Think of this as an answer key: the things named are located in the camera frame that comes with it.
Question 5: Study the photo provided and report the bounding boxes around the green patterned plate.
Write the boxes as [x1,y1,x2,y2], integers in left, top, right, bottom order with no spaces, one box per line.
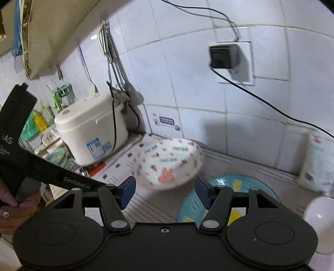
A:
[44,148,77,168]

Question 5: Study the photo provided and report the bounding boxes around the black power cable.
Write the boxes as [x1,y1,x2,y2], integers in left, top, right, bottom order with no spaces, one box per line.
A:
[209,66,334,139]

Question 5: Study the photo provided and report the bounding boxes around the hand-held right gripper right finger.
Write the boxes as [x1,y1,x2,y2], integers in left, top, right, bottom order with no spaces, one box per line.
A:
[195,178,290,232]

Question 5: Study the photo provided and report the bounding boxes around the blue plate with yellow print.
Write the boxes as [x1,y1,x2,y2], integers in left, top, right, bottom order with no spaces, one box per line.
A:
[177,173,282,225]

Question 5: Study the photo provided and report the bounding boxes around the white rice cooker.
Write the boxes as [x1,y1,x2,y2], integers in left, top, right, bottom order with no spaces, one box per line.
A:
[54,91,130,166]

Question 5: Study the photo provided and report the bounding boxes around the black power adapter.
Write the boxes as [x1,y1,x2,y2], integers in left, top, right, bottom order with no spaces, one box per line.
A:
[208,43,240,70]

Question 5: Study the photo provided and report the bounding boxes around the black rice cooker cord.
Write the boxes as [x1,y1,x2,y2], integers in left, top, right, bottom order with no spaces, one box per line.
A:
[106,81,142,158]

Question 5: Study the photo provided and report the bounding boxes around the person's left hand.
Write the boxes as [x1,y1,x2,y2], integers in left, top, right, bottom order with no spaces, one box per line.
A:
[0,179,43,235]

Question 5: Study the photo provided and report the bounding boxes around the wall cabinet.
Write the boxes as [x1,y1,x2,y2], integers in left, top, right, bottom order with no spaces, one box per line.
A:
[0,0,88,81]

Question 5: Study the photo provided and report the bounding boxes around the white printed plastic bag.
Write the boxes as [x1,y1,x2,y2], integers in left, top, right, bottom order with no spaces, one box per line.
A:
[297,131,334,196]

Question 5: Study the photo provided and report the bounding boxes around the hanging metal utensils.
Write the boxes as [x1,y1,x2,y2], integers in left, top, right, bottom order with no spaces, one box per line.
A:
[100,20,144,105]

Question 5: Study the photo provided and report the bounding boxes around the strawberry print white bowl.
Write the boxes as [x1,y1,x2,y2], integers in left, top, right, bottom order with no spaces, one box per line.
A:
[130,138,205,192]

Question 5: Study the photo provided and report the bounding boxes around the green plastic basket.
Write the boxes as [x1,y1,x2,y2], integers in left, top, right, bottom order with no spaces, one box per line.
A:
[53,83,77,108]

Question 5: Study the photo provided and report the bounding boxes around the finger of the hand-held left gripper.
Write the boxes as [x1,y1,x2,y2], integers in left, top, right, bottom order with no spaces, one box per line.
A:
[90,179,116,189]

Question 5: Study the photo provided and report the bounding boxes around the striped patterned table mat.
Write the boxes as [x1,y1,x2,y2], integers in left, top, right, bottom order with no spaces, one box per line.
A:
[69,132,334,271]

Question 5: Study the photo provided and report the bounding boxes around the thin black cable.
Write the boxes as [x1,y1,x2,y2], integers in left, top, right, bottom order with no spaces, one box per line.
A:
[160,0,240,43]

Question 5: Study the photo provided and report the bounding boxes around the wall sticker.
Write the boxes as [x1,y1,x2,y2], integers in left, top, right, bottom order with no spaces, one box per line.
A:
[152,113,182,131]

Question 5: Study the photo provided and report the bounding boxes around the white wall socket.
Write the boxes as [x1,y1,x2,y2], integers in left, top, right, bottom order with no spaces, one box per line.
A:
[214,26,255,87]

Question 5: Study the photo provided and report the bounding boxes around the green and yellow packet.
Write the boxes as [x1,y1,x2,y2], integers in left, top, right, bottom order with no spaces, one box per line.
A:
[20,109,56,142]

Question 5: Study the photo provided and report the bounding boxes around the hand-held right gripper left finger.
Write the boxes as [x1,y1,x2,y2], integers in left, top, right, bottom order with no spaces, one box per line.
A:
[46,176,137,233]

